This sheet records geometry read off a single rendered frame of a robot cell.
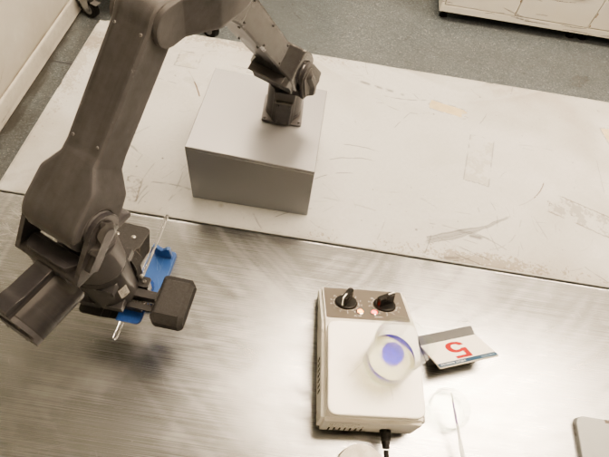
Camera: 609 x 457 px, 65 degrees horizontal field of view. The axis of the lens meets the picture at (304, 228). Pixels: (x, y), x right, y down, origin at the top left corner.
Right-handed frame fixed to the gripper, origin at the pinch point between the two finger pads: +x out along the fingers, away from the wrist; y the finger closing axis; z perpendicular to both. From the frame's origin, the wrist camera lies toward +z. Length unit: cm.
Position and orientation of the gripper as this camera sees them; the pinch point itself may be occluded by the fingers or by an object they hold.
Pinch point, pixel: (123, 306)
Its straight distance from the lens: 67.4
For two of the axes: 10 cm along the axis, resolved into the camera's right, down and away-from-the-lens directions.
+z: 1.8, -8.2, 5.5
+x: -0.9, 5.4, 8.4
